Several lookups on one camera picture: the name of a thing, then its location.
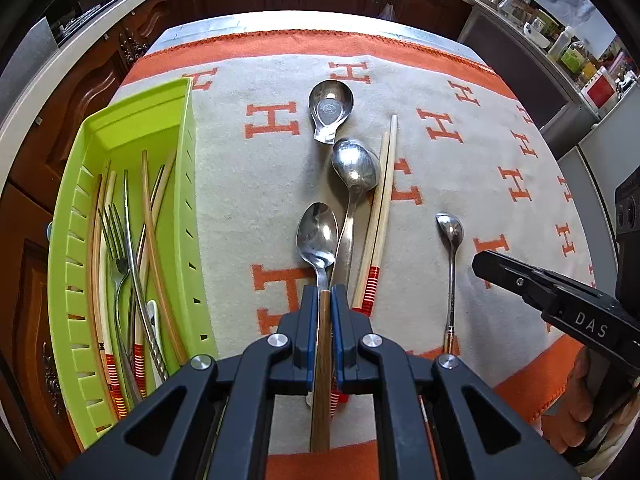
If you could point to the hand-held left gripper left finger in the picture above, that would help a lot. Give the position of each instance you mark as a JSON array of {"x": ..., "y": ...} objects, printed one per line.
[{"x": 312, "y": 345}]

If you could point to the green jar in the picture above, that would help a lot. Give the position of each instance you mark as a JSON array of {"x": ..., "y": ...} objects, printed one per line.
[{"x": 575, "y": 57}]

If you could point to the brown wooden chopstick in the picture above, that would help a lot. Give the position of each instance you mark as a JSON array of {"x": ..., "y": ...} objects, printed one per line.
[{"x": 166, "y": 305}]

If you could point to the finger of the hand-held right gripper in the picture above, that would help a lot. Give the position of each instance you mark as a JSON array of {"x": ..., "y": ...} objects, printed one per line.
[{"x": 520, "y": 277}]

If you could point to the white refrigerator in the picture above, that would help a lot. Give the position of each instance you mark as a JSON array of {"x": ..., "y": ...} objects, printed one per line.
[{"x": 600, "y": 160}]

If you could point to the metal fork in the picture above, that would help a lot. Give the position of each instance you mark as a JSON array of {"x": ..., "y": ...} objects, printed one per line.
[{"x": 119, "y": 270}]

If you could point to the grey appliance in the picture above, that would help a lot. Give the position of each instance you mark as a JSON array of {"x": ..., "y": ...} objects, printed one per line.
[{"x": 510, "y": 55}]

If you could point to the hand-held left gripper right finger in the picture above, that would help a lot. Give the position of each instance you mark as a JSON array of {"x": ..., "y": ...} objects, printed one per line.
[{"x": 336, "y": 345}]

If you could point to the orange and beige patterned blanket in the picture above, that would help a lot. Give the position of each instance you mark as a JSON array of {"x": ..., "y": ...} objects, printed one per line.
[{"x": 250, "y": 185}]

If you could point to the large metal spoon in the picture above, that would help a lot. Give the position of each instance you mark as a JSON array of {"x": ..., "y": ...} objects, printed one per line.
[{"x": 355, "y": 165}]

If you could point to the short wide metal spoon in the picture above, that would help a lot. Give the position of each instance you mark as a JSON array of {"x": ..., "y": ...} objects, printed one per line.
[{"x": 330, "y": 105}]

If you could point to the white ceramic spoon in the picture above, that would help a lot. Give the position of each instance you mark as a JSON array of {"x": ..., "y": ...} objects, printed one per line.
[{"x": 152, "y": 310}]

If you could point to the red box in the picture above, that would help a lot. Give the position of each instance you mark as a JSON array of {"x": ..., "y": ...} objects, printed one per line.
[{"x": 600, "y": 90}]

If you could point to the cream chopstick red striped end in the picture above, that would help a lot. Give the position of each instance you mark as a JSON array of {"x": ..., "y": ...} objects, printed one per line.
[
  {"x": 380, "y": 170},
  {"x": 389, "y": 160}
]

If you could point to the cutlery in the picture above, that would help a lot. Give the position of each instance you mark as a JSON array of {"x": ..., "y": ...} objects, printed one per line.
[{"x": 139, "y": 370}]

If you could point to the person's right hand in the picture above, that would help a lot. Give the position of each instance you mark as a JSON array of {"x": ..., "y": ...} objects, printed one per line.
[{"x": 567, "y": 410}]

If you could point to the glass pitcher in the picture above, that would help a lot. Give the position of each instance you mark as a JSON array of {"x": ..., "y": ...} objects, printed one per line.
[{"x": 515, "y": 0}]

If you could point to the clear plastic bottle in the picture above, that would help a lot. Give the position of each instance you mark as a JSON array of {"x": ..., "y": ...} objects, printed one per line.
[{"x": 560, "y": 42}]

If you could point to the white plastic bag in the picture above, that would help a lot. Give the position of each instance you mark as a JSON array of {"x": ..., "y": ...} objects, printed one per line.
[{"x": 388, "y": 10}]

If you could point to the green plastic utensil tray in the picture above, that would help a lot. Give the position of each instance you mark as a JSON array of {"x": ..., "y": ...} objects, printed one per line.
[{"x": 145, "y": 110}]

